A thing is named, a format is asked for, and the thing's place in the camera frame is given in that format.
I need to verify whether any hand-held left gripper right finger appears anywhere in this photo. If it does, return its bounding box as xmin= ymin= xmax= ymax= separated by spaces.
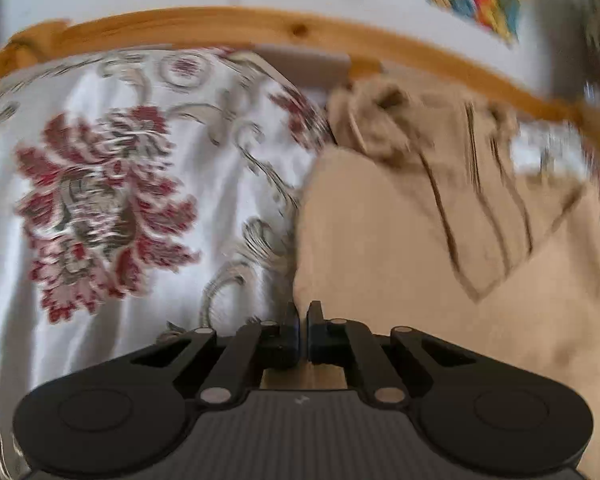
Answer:
xmin=307 ymin=301 xmax=481 ymax=405

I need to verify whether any white floral bedspread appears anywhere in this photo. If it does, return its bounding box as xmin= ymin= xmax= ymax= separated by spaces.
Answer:
xmin=0 ymin=47 xmax=600 ymax=480

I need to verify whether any wooden bed frame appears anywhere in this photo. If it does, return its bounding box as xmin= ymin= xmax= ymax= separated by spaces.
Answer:
xmin=0 ymin=6 xmax=600 ymax=161

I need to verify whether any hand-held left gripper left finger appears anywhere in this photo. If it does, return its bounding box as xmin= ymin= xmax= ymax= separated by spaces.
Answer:
xmin=130 ymin=302 xmax=301 ymax=405

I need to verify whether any colourful wall poster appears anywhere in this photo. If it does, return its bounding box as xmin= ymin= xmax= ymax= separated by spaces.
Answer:
xmin=425 ymin=0 xmax=531 ymax=47

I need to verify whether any beige garment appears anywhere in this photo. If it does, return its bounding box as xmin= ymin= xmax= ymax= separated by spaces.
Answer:
xmin=292 ymin=77 xmax=600 ymax=480

